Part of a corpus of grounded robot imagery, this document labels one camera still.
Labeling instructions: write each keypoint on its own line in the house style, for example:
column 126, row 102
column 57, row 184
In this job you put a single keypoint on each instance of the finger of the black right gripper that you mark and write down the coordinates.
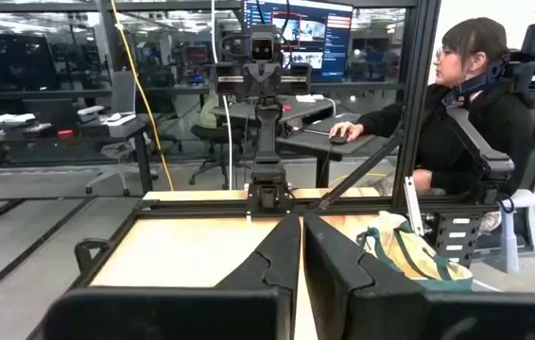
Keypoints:
column 253, row 80
column 272, row 80

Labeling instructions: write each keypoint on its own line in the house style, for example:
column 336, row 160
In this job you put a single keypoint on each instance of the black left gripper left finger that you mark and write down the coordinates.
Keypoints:
column 258, row 274

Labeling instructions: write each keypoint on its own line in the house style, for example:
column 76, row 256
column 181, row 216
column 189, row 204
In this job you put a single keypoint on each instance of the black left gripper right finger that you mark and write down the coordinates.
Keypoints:
column 338, row 283

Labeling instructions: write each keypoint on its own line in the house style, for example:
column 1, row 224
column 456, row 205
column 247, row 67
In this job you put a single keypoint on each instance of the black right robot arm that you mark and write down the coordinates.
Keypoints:
column 267, row 141

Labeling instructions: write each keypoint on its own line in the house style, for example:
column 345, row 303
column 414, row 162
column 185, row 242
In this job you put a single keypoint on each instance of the grey office desk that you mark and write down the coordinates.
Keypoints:
column 305, row 106

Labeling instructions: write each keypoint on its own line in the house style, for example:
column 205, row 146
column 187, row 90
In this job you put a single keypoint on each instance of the black office chair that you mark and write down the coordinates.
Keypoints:
column 211, row 134

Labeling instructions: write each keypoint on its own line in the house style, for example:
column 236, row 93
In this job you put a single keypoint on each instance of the computer monitor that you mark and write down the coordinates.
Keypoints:
column 329, row 42

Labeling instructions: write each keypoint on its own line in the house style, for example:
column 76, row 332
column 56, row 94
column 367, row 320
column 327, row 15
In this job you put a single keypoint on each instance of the black office desk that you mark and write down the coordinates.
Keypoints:
column 315, row 141
column 107, row 130

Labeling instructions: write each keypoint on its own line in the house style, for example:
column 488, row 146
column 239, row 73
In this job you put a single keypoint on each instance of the black computer mouse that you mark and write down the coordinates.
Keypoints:
column 338, row 140

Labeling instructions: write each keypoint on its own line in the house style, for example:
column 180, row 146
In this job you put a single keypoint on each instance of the person's hand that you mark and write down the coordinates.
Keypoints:
column 348, row 128

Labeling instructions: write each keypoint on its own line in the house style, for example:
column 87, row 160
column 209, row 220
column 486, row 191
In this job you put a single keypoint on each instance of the grey office chair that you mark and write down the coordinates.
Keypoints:
column 123, row 92

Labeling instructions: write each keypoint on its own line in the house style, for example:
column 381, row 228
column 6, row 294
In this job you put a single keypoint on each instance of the white plastic stand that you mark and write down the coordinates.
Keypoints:
column 511, row 236

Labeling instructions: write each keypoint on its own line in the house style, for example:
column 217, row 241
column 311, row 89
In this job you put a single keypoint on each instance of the black laptop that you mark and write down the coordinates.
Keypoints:
column 50, row 111

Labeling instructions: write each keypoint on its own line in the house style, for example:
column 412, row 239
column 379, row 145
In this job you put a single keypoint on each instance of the person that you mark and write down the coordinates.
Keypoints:
column 471, row 42

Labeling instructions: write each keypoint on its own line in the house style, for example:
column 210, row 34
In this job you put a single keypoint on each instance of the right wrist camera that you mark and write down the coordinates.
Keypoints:
column 263, row 47

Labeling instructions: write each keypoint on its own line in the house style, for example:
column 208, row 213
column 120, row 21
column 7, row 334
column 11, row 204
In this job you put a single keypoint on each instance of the black bracket with white labels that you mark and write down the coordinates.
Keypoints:
column 456, row 236

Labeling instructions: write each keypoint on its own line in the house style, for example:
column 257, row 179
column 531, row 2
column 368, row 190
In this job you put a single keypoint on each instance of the black aluminium table frame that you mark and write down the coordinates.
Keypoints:
column 414, row 118

